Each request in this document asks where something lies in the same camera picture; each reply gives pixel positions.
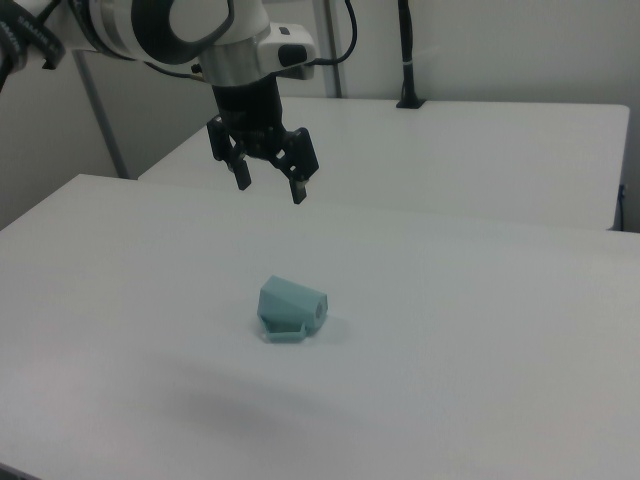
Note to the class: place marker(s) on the white side table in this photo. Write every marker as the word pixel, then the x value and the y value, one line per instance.
pixel 400 150

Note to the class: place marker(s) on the black camera stand pole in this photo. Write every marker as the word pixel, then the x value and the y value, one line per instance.
pixel 409 75

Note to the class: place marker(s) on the grey partition post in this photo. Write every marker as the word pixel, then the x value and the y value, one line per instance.
pixel 102 115
pixel 336 60

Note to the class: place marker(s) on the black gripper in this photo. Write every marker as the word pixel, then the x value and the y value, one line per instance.
pixel 250 115

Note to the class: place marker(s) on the teal angular plastic cup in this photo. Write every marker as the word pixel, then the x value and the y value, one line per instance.
pixel 285 300

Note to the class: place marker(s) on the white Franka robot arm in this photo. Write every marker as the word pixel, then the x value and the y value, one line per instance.
pixel 150 30

